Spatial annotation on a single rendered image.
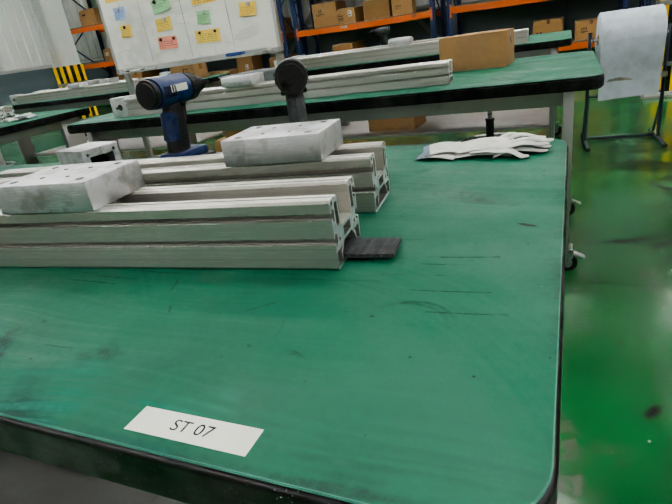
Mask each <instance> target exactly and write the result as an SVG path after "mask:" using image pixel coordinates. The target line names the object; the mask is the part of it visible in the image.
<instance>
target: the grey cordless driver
mask: <svg viewBox="0 0 672 504"><path fill-rule="evenodd" d="M305 67H306V66H304V64H303V63H302V62H301V61H300V60H298V59H296V58H292V57H290V58H285V59H283V60H282V61H281V62H280V63H279V64H278V66H277V68H276V70H275V72H274V73H273V76H274V81H275V85H277V87H278V88H279V90H281V95H282V96H285V97H286V104H287V110H288V117H289V123H297V122H307V121H308V117H307V111H306V106H305V100H304V94H303V93H304V92H307V87H305V86H306V84H307V81H308V80H309V78H308V71H307V68H305Z"/></svg>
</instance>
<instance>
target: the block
mask: <svg viewBox="0 0 672 504"><path fill-rule="evenodd" d="M56 155H57V157H58V160H59V163H60V165H69V164H82V163H95V162H108V161H121V160H122V159H121V155H120V152H119V149H118V146H117V142H116V141H106V142H88V143H84V144H81V145H77V146H74V147H70V148H66V149H62V150H59V151H56Z"/></svg>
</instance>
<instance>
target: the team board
mask: <svg viewBox="0 0 672 504"><path fill-rule="evenodd" d="M96 2H97V6H98V9H99V12H100V16H101V19H102V23H103V26H104V30H105V33H106V36H107V40H108V43H109V47H110V50H111V54H112V57H113V60H114V64H115V67H116V71H117V74H118V75H119V74H120V75H124V77H125V80H126V84H127V87H128V91H129V94H130V95H136V93H135V87H134V83H133V80H132V76H131V73H136V72H143V71H149V70H156V69H163V68H170V67H176V66H183V65H190V64H197V63H204V62H212V61H219V60H226V59H233V58H240V57H247V56H254V55H262V54H269V53H272V54H274V53H275V55H276V61H277V66H278V64H279V63H280V62H281V61H282V60H283V59H284V54H283V51H284V46H283V41H282V35H281V29H280V23H279V17H278V11H277V5H276V0H96ZM142 139H143V143H144V146H145V150H146V153H147V157H148V158H159V157H160V155H155V156H154V154H153V150H152V147H151V143H150V140H149V137H142Z"/></svg>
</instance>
